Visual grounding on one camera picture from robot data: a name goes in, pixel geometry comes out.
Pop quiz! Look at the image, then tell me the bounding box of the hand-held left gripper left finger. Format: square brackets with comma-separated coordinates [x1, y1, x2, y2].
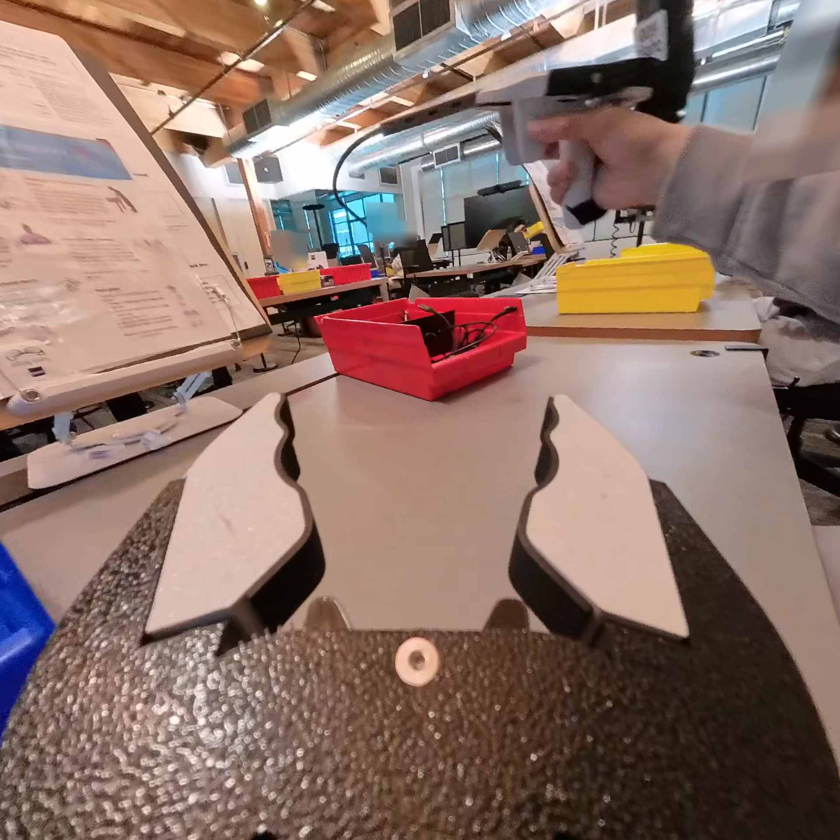
[143, 392, 327, 658]

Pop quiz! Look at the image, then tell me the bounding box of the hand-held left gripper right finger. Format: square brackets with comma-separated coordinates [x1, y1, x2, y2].
[507, 394, 691, 648]

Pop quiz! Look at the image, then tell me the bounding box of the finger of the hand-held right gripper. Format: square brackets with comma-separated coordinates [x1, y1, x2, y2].
[399, 29, 651, 123]

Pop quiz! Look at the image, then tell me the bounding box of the blue storage bin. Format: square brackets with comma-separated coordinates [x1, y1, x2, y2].
[0, 541, 57, 746]

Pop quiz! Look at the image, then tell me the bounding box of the person's right forearm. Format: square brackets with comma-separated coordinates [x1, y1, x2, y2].
[650, 125, 840, 326]

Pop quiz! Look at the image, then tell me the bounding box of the grey desk with brown edge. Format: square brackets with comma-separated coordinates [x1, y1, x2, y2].
[486, 289, 763, 344]

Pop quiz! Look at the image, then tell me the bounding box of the wooden edged desk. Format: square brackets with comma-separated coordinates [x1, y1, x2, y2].
[259, 276, 395, 312]

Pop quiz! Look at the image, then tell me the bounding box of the person's right hand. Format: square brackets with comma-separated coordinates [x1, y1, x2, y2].
[527, 107, 691, 212]

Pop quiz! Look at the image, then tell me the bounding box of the large yellow storage bin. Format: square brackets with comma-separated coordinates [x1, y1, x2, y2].
[556, 243, 716, 315]

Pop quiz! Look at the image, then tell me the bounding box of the black bin divider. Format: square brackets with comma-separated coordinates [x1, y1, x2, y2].
[400, 311, 458, 361]

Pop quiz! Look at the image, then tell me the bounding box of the person's grey sweatshirt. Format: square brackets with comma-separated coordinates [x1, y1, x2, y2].
[755, 295, 840, 388]

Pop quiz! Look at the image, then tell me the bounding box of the printed instruction sheet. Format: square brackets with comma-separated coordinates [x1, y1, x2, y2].
[0, 20, 266, 401]

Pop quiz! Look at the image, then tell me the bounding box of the black wall screen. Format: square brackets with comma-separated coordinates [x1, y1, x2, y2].
[462, 190, 540, 250]

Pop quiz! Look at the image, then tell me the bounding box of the silver ceiling duct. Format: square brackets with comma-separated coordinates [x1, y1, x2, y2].
[226, 0, 657, 158]

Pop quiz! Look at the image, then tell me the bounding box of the coiled black cable angled plug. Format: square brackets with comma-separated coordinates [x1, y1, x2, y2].
[420, 302, 519, 362]

